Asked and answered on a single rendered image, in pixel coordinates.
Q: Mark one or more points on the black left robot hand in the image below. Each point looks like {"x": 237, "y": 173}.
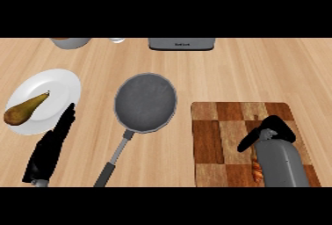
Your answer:
{"x": 48, "y": 149}

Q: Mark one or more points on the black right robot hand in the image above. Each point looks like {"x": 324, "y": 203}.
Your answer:
{"x": 273, "y": 129}

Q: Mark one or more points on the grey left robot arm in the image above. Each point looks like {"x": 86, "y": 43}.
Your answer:
{"x": 40, "y": 183}

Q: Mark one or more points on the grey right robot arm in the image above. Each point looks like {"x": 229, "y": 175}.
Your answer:
{"x": 282, "y": 164}

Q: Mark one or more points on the checkered wooden cutting board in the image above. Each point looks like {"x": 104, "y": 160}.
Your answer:
{"x": 216, "y": 140}

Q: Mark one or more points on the golden brown croissant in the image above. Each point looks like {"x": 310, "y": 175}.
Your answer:
{"x": 257, "y": 171}

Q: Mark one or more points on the grey frying pan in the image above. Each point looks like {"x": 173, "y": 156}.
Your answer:
{"x": 145, "y": 104}

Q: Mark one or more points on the brown pear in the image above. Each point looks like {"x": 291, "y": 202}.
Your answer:
{"x": 24, "y": 111}

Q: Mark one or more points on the white plate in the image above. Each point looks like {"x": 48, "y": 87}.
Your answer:
{"x": 48, "y": 99}

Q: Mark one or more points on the grey appliance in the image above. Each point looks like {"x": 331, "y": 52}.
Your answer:
{"x": 182, "y": 44}

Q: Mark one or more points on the grey bowl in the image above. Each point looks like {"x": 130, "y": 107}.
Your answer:
{"x": 70, "y": 42}

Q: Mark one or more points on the clear glass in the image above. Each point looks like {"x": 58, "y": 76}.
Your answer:
{"x": 117, "y": 39}

